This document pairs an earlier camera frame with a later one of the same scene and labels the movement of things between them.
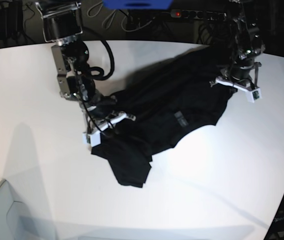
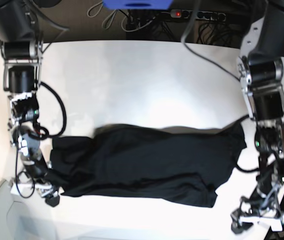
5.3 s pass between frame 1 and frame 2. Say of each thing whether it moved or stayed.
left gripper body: moved
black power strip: stayed
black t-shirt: moved
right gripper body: moved
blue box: stayed
